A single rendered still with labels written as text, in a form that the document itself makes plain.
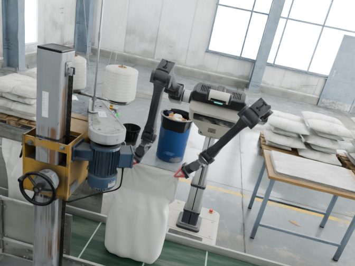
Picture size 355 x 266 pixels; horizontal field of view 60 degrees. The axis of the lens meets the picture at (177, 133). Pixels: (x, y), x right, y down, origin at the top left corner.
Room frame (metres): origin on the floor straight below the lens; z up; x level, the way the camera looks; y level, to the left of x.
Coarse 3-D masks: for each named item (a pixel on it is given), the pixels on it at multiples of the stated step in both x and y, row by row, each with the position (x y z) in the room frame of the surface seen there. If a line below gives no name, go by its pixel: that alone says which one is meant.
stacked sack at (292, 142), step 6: (264, 132) 4.87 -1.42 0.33; (270, 132) 4.81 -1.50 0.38; (270, 138) 4.62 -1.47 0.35; (276, 138) 4.62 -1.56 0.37; (282, 138) 4.64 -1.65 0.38; (288, 138) 4.68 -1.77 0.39; (294, 138) 4.74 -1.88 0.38; (300, 138) 4.87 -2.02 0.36; (282, 144) 4.57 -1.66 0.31; (288, 144) 4.57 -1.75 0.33; (294, 144) 4.57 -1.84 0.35; (300, 144) 4.60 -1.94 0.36
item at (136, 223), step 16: (128, 176) 1.68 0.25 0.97; (144, 176) 1.67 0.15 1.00; (160, 176) 1.66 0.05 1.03; (112, 192) 1.67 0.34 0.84; (128, 192) 1.67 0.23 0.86; (144, 192) 1.67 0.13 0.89; (160, 192) 1.66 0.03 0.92; (112, 208) 1.62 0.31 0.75; (128, 208) 1.60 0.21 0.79; (144, 208) 1.61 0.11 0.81; (160, 208) 1.62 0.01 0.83; (112, 224) 1.61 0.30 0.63; (128, 224) 1.59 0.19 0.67; (144, 224) 1.58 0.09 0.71; (160, 224) 1.59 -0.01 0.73; (112, 240) 1.60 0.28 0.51; (128, 240) 1.59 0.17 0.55; (144, 240) 1.58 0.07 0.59; (160, 240) 1.60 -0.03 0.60; (128, 256) 1.60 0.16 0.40; (144, 256) 1.58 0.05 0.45
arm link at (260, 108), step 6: (258, 102) 1.54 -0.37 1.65; (264, 102) 1.54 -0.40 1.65; (252, 108) 1.52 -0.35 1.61; (258, 108) 1.53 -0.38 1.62; (264, 108) 1.52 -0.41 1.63; (270, 108) 1.54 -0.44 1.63; (246, 114) 1.51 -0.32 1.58; (252, 114) 1.50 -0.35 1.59; (258, 114) 1.50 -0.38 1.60; (264, 114) 1.79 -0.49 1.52; (270, 114) 1.81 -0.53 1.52; (252, 120) 1.49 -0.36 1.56
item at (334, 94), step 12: (348, 36) 9.24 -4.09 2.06; (348, 48) 9.24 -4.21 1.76; (336, 60) 9.25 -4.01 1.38; (348, 60) 9.23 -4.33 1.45; (336, 72) 9.23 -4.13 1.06; (348, 72) 9.22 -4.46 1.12; (324, 84) 9.30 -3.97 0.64; (336, 84) 9.24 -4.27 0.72; (348, 84) 9.21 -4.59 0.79; (324, 96) 9.25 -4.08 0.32; (336, 96) 9.22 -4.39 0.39; (348, 96) 9.19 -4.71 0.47; (336, 108) 9.21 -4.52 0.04; (348, 108) 9.18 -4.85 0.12
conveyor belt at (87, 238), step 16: (80, 224) 1.83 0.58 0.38; (96, 224) 1.87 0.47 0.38; (80, 240) 1.68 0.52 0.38; (96, 240) 1.71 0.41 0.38; (80, 256) 1.54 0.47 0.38; (96, 256) 1.56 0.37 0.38; (112, 256) 1.59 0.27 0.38; (160, 256) 1.68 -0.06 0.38; (176, 256) 1.71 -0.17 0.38; (192, 256) 1.74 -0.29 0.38; (208, 256) 1.77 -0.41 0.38; (224, 256) 1.80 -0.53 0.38
